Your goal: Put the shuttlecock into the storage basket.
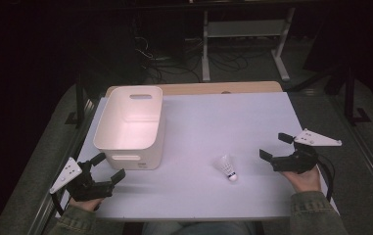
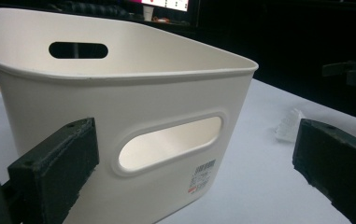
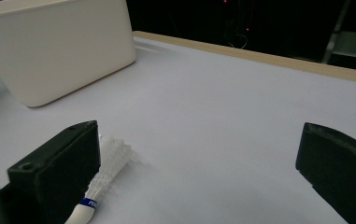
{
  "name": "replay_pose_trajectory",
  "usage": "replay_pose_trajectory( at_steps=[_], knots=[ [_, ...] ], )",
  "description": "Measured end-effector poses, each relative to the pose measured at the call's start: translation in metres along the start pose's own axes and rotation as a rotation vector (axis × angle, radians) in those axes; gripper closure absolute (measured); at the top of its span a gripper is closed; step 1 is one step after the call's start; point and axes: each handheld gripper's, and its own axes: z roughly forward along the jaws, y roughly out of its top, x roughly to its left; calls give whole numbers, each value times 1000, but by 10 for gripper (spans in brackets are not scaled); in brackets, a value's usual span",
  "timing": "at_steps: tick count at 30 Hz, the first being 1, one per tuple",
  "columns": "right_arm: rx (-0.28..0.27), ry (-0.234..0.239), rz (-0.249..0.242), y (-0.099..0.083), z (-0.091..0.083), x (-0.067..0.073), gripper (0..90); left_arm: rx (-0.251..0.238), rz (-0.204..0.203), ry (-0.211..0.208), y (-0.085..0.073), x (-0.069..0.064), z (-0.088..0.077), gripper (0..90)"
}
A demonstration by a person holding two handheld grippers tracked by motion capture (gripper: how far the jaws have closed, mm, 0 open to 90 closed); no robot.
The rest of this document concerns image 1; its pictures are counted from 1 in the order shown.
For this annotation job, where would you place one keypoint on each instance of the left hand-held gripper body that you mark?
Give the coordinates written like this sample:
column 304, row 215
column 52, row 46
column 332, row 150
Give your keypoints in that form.
column 83, row 186

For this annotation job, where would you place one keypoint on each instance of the black metal stand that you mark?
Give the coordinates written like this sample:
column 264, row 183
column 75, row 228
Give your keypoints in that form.
column 80, row 104
column 353, row 98

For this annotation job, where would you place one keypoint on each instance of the white metal table frame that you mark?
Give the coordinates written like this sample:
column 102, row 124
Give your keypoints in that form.
column 244, row 45

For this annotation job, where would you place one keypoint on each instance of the white shuttlecock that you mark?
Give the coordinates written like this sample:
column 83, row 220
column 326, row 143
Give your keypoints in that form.
column 227, row 167

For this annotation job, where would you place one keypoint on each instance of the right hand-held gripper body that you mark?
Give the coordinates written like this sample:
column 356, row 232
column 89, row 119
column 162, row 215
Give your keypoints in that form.
column 300, row 155

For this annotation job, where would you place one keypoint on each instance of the white plastic storage bin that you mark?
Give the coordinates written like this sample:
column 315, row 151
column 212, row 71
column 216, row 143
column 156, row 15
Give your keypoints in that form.
column 131, row 127

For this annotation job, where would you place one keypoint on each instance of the person's right hand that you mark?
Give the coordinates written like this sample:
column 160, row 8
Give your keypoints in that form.
column 302, row 181

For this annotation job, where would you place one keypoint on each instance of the wooden board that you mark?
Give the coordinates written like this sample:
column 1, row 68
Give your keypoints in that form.
column 216, row 88

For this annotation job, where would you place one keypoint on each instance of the person's left hand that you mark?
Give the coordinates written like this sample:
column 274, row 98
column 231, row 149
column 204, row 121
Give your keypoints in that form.
column 86, row 204

